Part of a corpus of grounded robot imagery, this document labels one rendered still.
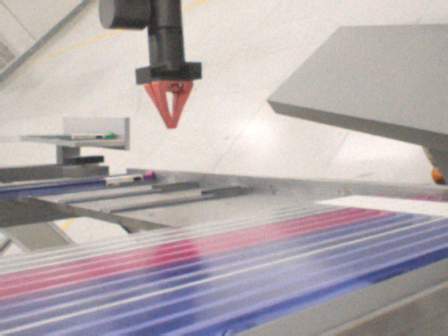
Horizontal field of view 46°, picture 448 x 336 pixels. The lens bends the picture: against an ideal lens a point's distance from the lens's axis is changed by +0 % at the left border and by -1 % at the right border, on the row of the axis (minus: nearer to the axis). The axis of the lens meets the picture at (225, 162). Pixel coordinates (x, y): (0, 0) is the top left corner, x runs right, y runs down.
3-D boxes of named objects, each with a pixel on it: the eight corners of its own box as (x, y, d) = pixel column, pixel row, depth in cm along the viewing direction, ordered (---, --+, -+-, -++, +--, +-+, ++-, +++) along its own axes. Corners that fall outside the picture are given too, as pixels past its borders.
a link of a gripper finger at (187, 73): (170, 129, 79) (166, 65, 78) (145, 130, 84) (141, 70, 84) (206, 126, 83) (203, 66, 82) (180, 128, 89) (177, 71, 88)
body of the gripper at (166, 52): (168, 73, 78) (165, 22, 78) (134, 80, 86) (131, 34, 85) (204, 74, 82) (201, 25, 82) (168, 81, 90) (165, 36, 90)
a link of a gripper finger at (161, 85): (161, 129, 81) (157, 67, 80) (137, 131, 86) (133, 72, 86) (197, 127, 85) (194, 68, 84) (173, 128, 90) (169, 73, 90)
